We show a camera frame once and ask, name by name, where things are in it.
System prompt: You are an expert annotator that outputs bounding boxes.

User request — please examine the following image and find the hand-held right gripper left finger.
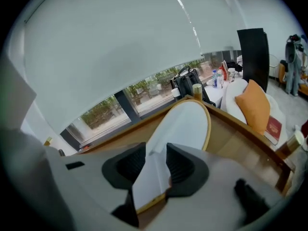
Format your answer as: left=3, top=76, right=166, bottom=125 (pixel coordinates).
left=45, top=142, right=147, bottom=231

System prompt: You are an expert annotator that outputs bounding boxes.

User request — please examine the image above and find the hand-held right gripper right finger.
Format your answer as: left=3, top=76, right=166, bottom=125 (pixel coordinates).
left=165, top=142, right=286, bottom=231

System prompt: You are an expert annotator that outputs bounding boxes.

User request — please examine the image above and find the white slipper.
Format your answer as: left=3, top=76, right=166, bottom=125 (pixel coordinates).
left=131, top=99, right=212, bottom=214

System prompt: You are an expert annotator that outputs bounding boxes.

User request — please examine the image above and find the wooden shoe shelf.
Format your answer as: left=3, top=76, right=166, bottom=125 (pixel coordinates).
left=43, top=83, right=306, bottom=229

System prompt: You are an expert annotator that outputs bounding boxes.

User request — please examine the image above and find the window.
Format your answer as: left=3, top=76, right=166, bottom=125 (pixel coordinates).
left=59, top=49, right=242, bottom=154

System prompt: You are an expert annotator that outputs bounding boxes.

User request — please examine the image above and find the red book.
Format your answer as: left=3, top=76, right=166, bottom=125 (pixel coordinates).
left=263, top=115, right=283, bottom=146

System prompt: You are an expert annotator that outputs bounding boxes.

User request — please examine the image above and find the orange cushion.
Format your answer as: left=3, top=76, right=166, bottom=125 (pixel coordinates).
left=234, top=78, right=271, bottom=136

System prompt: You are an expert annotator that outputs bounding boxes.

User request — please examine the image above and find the white round sofa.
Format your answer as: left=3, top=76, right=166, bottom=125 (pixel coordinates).
left=219, top=79, right=290, bottom=144

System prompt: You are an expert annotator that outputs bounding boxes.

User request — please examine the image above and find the clear water bottle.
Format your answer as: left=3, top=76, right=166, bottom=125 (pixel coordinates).
left=211, top=69, right=220, bottom=89
left=217, top=68, right=225, bottom=89

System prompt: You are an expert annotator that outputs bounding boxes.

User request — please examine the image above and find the black bag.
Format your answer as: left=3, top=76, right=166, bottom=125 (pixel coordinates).
left=170, top=65, right=217, bottom=107

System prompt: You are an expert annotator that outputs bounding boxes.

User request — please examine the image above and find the white cup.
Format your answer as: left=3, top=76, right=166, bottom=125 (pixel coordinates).
left=227, top=67, right=238, bottom=83

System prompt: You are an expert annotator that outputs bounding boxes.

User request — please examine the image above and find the red packet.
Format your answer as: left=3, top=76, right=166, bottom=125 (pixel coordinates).
left=221, top=60, right=230, bottom=82

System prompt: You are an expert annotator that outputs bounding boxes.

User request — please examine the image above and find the yellow armchair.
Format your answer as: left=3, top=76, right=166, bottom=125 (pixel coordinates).
left=278, top=60, right=308, bottom=99

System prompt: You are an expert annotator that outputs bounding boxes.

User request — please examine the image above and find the black panel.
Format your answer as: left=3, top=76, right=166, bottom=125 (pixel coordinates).
left=236, top=27, right=270, bottom=94

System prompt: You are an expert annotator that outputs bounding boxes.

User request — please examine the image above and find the white roller blind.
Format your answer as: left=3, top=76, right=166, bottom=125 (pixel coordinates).
left=23, top=0, right=203, bottom=135

